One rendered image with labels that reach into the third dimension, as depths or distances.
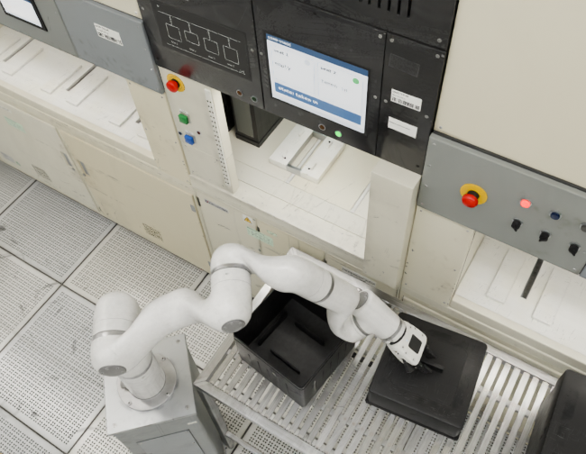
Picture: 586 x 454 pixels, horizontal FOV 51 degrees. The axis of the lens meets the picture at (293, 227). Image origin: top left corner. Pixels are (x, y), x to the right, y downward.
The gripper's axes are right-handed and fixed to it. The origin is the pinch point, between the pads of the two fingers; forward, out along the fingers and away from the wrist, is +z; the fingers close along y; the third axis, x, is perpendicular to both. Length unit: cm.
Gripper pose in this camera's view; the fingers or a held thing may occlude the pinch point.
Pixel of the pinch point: (426, 361)
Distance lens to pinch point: 193.4
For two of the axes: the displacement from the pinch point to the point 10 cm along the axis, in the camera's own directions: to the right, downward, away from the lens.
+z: 6.8, 6.2, 3.9
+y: 4.2, -7.6, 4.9
